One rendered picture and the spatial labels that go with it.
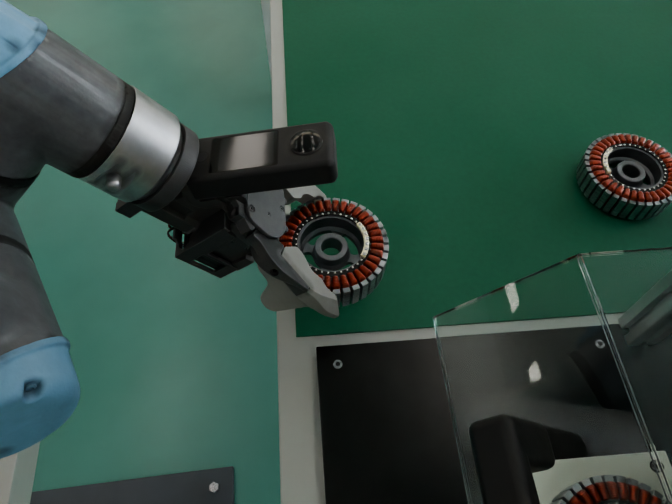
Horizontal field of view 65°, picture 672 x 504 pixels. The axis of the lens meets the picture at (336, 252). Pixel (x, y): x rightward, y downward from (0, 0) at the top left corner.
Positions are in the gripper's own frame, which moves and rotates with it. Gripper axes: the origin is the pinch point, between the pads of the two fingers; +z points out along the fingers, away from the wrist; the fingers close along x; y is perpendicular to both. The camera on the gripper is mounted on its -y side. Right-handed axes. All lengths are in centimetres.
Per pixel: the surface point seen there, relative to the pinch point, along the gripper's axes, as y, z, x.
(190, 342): 76, 44, -27
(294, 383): 8.0, 2.1, 10.9
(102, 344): 94, 30, -29
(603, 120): -26.8, 27.7, -21.3
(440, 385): -4.4, 8.6, 13.1
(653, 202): -27.4, 24.4, -5.1
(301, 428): 7.6, 2.3, 15.3
